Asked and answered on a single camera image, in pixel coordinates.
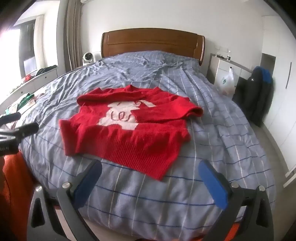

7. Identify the white nightstand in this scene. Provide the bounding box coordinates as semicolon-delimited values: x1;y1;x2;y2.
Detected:
209;53;252;93

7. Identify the black and blue backpack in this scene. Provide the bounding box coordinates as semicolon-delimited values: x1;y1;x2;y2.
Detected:
232;66;274;127

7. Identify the wooden headboard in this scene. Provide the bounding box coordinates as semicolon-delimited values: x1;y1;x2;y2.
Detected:
101;28;206;66

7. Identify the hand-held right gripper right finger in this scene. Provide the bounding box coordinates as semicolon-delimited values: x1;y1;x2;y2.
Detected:
198;160;275;241

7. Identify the window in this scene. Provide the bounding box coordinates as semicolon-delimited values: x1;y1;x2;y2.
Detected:
0;16;44;77

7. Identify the blue plaid duvet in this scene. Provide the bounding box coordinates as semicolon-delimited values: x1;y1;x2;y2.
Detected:
18;50;277;241

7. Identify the beige curtain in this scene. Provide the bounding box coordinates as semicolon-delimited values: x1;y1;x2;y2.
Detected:
62;0;84;72

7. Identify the white wardrobe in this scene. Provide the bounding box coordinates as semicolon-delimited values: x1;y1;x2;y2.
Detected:
261;14;296;176

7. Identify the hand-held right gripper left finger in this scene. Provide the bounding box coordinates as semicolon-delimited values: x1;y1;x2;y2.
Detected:
28;159;102;241

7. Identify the person's orange clothing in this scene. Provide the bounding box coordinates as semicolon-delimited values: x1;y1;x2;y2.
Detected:
0;153;37;241

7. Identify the green folded cloth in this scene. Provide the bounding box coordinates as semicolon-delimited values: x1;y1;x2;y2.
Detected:
17;93;35;108

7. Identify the white security camera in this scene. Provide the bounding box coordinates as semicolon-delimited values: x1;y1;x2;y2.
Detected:
83;52;94;66

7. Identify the white plastic bag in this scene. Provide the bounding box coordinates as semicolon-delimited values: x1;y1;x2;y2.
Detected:
215;67;236;95

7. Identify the red knitted sweater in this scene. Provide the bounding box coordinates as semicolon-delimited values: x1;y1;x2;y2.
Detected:
59;85;204;181

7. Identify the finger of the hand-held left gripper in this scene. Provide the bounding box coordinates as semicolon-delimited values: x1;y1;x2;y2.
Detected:
0;123;39;142
0;113;21;126

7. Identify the dark clothes pile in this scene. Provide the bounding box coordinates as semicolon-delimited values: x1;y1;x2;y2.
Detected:
36;65;57;76

